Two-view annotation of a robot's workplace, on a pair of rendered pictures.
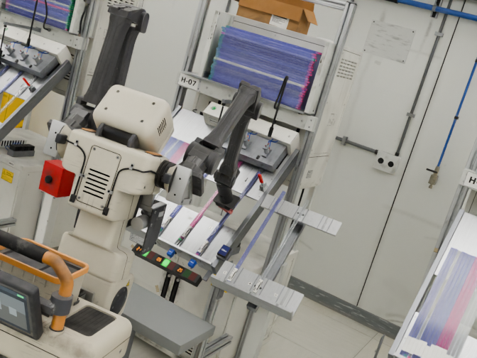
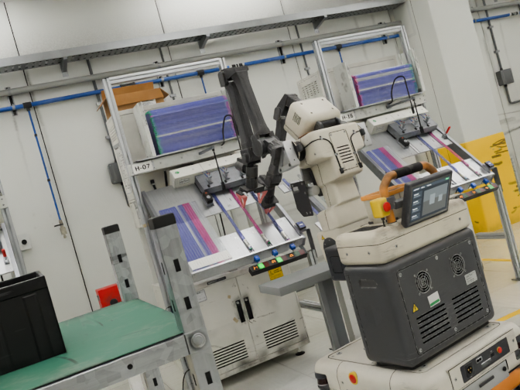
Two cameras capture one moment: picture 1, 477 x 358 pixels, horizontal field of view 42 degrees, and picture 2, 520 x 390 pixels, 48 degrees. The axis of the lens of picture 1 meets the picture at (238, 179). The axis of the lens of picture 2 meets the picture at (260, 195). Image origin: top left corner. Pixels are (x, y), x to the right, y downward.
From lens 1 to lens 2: 264 cm
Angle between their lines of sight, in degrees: 50
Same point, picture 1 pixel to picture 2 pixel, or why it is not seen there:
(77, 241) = (342, 206)
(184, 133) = (172, 201)
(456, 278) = (385, 159)
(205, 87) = (159, 162)
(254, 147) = (231, 174)
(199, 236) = (273, 234)
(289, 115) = (231, 144)
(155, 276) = (228, 313)
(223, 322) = (293, 296)
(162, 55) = not seen: outside the picture
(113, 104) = (309, 109)
